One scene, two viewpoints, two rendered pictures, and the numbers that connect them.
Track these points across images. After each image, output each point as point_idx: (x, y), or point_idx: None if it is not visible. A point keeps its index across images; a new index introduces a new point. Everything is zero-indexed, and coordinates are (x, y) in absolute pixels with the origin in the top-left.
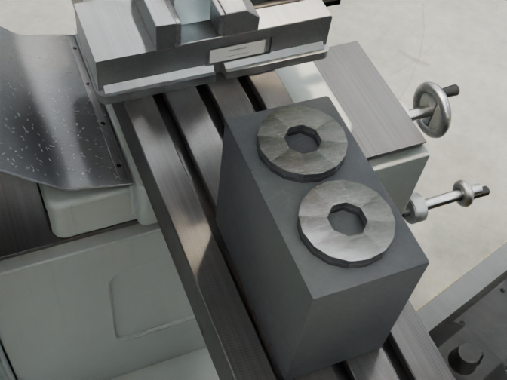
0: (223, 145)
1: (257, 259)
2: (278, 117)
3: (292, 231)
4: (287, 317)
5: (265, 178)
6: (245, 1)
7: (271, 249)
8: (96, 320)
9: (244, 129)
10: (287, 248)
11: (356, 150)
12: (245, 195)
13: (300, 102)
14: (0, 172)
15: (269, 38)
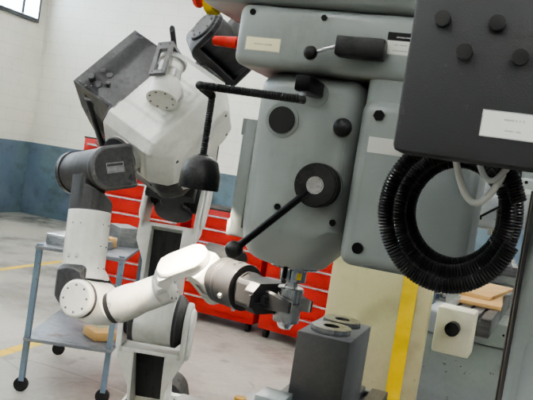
0: (348, 359)
1: (355, 373)
2: (333, 329)
3: (360, 329)
4: (363, 361)
5: (354, 334)
6: (243, 394)
7: (361, 349)
8: None
9: (346, 339)
10: (366, 331)
11: (310, 325)
12: (354, 355)
13: (312, 333)
14: None
15: None
